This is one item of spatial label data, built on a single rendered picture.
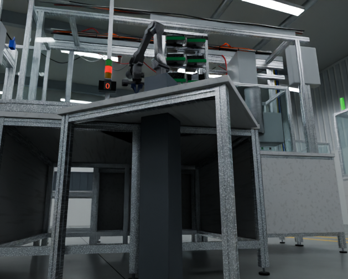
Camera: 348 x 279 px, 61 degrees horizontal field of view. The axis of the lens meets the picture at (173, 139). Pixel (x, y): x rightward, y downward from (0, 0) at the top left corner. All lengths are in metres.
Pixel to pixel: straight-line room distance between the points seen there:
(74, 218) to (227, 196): 11.38
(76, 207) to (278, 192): 10.33
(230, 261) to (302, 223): 1.74
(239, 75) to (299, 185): 1.18
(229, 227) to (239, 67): 2.21
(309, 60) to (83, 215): 10.50
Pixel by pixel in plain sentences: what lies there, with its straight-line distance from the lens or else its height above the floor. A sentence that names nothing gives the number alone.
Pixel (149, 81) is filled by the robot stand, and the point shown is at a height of 1.03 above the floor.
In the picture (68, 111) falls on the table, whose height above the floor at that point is 0.83.
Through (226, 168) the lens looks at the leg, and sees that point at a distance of 1.13.
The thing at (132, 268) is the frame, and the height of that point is 0.06.
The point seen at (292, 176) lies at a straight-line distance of 2.81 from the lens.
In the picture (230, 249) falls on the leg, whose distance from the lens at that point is 1.13.
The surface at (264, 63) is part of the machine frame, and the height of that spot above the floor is 2.05.
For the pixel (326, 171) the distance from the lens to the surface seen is 3.01.
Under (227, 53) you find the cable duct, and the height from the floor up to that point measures 2.12.
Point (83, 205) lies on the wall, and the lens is 12.38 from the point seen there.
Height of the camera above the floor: 0.32
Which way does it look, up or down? 15 degrees up
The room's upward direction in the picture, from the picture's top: 1 degrees counter-clockwise
